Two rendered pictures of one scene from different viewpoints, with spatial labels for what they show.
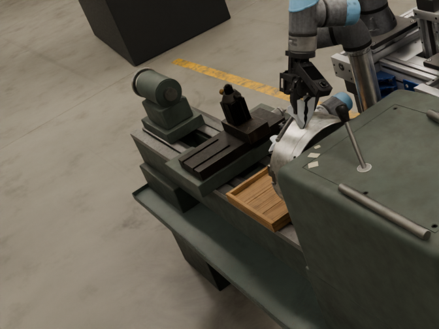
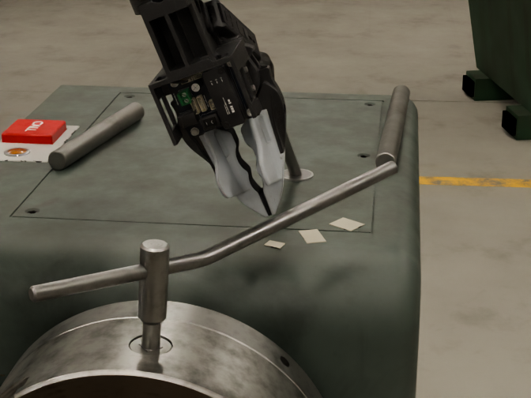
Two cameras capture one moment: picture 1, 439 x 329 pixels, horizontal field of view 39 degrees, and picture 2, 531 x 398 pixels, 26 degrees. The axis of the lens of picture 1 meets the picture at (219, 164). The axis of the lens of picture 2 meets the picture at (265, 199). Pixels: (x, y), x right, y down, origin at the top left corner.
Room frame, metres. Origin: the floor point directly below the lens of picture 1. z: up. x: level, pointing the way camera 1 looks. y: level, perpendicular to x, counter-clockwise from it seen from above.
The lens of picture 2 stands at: (2.29, 0.17, 1.66)
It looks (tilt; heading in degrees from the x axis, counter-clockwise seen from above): 21 degrees down; 208
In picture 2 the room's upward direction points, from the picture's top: straight up
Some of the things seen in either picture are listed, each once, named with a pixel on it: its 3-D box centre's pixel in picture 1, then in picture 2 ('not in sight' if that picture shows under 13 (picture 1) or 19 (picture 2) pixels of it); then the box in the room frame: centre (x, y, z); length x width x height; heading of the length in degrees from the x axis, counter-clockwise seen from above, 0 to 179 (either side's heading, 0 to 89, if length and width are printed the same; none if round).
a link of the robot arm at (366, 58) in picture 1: (364, 74); not in sight; (1.87, -0.57, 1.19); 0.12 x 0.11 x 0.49; 152
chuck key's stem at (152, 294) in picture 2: not in sight; (152, 312); (1.63, -0.28, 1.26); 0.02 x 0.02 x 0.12
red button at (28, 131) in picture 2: not in sight; (34, 134); (1.29, -0.66, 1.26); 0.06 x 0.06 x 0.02; 21
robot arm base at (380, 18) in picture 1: (374, 16); not in sight; (2.24, -0.78, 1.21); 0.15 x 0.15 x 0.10
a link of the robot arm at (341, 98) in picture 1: (335, 107); not in sight; (1.93, -0.46, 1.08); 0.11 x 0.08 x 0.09; 110
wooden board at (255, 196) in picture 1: (287, 185); not in sight; (1.87, -0.20, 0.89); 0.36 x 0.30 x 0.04; 111
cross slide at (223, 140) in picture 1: (232, 142); not in sight; (2.22, -0.08, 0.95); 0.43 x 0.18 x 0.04; 111
